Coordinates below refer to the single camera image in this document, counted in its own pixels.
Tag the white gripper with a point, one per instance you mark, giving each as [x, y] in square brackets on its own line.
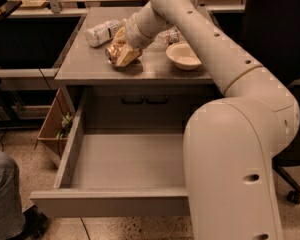
[134, 34]

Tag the crushed orange soda can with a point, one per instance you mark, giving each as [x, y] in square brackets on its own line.
[113, 52]

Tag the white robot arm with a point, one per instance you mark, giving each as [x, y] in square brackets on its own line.
[228, 143]

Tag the grey open top drawer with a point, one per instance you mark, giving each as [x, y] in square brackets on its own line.
[119, 161]

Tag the white labelled plastic bottle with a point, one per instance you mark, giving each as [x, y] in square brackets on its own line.
[103, 32]

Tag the clear crushed plastic bottle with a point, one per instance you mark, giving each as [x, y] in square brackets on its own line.
[166, 38]

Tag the grey metal cabinet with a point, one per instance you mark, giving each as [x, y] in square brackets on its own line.
[85, 65]

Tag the white paper bowl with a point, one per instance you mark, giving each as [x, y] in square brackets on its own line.
[182, 55]

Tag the cardboard box with plant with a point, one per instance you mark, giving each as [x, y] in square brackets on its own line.
[52, 126]

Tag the black office chair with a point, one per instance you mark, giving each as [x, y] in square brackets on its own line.
[271, 33]

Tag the black shoe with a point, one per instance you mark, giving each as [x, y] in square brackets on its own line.
[35, 227]

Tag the person leg in jeans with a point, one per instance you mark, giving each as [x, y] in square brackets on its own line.
[12, 220]

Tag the black drawer handle left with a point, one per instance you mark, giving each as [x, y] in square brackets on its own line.
[132, 100]

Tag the black drawer handle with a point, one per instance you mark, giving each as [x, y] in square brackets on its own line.
[132, 100]
[156, 100]

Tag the black drawer handle right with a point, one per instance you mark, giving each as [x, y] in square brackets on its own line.
[156, 100]

